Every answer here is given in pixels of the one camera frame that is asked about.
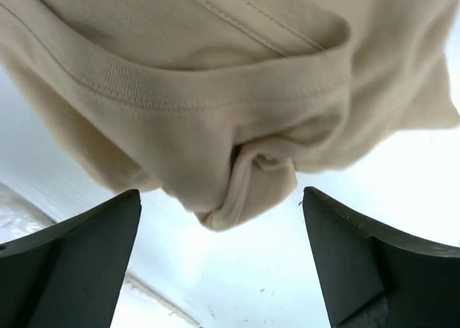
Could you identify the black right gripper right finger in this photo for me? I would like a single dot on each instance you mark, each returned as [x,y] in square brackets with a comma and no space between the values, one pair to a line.
[373,275]

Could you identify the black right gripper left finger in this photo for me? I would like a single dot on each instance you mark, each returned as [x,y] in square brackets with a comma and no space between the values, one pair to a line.
[70,275]

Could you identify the beige t shirt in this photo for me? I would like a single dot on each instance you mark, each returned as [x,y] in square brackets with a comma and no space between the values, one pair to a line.
[220,103]

